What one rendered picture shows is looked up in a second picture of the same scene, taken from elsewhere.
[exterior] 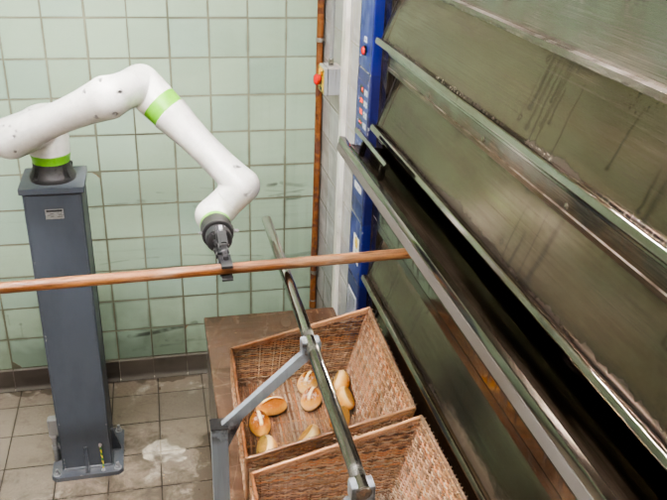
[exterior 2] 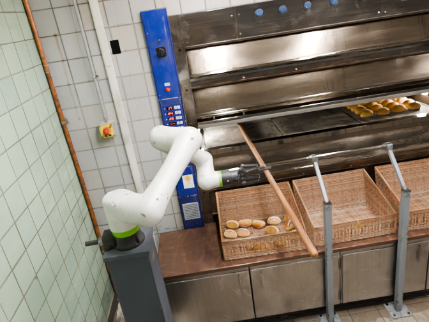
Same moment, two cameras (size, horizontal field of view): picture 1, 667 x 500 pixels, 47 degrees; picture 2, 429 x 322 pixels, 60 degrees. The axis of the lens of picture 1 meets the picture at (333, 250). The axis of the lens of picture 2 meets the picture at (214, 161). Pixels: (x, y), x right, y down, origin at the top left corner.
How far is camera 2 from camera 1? 2.81 m
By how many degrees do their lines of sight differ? 69
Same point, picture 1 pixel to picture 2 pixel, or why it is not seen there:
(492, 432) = (331, 147)
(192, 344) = not seen: outside the picture
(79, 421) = not seen: outside the picture
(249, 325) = (170, 260)
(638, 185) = (380, 38)
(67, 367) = not seen: outside the picture
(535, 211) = (331, 73)
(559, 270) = (353, 78)
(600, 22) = (346, 12)
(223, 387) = (226, 263)
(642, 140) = (373, 30)
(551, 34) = (324, 23)
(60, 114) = (184, 161)
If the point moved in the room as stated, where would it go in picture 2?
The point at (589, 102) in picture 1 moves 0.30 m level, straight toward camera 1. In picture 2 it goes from (348, 32) to (399, 28)
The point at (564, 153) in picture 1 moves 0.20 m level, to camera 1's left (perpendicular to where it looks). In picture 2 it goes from (351, 46) to (357, 50)
